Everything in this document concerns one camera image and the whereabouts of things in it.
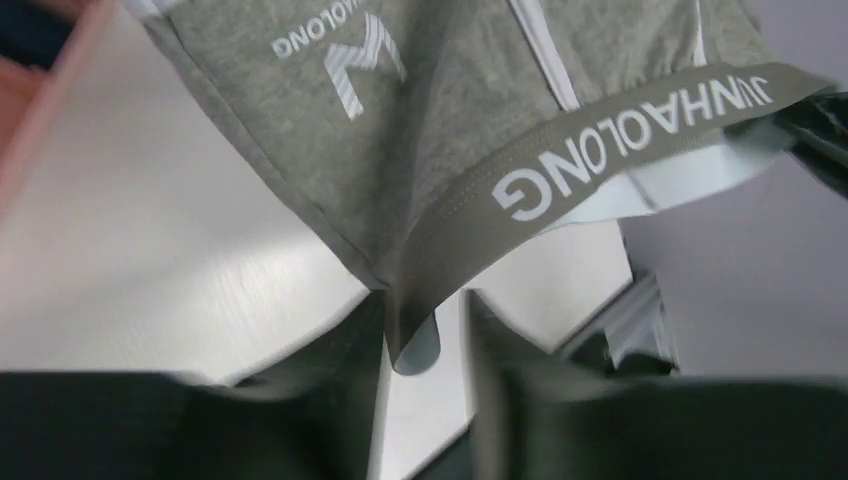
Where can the aluminium frame rail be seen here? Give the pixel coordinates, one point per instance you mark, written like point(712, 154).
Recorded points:
point(627, 337)

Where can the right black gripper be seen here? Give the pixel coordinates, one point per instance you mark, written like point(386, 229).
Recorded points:
point(819, 127)

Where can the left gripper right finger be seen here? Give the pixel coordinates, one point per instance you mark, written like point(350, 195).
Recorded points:
point(540, 417)

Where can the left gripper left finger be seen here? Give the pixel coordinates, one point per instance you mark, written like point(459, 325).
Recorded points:
point(308, 416)

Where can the grey underwear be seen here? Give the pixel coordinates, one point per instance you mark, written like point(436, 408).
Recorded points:
point(422, 141)

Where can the pink divided organizer tray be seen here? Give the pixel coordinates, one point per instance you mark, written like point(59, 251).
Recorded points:
point(31, 98)

